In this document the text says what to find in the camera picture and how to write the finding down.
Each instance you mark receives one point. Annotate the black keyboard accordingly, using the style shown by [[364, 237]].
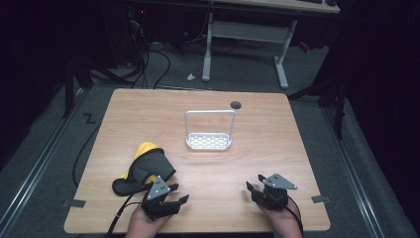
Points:
[[310, 1]]

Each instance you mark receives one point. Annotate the person's left hand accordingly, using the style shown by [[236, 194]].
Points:
[[142, 224]]

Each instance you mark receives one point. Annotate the yellow and grey cloth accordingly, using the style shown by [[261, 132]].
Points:
[[150, 167]]

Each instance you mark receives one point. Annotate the white drying rack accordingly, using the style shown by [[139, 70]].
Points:
[[208, 140]]

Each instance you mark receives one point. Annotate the crumpled white paper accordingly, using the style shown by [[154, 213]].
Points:
[[190, 77]]

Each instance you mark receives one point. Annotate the person's right hand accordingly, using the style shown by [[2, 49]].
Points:
[[285, 221]]

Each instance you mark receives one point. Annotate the white background desk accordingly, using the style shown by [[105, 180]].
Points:
[[246, 31]]

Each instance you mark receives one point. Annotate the black computer tower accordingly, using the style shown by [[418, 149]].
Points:
[[137, 33]]

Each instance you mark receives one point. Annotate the grey tape piece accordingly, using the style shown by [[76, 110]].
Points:
[[320, 199], [75, 203]]

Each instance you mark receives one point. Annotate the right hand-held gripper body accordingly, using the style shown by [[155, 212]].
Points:
[[272, 196]]

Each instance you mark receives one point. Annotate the metal floor rail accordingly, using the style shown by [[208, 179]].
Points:
[[29, 180], [353, 175]]

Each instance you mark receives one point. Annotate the black metal stand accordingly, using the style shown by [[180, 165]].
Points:
[[74, 82], [330, 92]]

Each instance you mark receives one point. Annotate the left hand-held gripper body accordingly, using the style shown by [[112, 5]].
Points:
[[160, 203]]

